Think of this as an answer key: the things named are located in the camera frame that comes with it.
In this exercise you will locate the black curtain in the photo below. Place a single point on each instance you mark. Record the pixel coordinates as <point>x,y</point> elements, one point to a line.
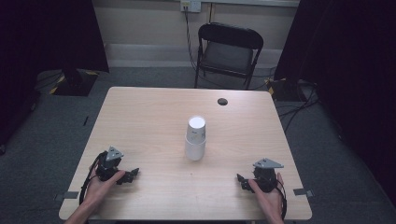
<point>348,62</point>
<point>46,40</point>

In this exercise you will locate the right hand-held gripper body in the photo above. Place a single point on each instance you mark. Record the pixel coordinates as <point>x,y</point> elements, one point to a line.
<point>265,177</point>

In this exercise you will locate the black stand base yellow tape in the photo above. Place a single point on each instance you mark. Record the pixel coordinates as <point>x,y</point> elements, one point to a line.
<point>281,88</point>
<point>74,82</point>

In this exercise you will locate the small black floor object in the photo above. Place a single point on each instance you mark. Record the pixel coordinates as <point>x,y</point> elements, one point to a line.
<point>86,120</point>

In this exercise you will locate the person's right hand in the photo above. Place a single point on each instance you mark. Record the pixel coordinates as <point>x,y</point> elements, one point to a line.
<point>269,199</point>

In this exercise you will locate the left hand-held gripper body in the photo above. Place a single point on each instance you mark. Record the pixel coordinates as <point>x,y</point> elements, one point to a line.
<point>109,166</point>

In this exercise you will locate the black folding chair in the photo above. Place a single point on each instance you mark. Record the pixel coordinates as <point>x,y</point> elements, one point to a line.
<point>229,53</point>

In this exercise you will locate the white paper cup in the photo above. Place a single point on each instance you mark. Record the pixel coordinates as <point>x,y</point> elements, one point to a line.
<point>195,151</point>
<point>196,129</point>

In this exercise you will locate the white wall socket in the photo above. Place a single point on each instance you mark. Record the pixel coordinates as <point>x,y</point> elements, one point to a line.
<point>190,5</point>

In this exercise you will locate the person's left hand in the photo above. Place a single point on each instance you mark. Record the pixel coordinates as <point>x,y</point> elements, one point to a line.
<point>98,189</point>

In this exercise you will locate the grey tape strip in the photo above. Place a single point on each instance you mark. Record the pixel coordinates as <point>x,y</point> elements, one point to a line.
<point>303,192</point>
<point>67,195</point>

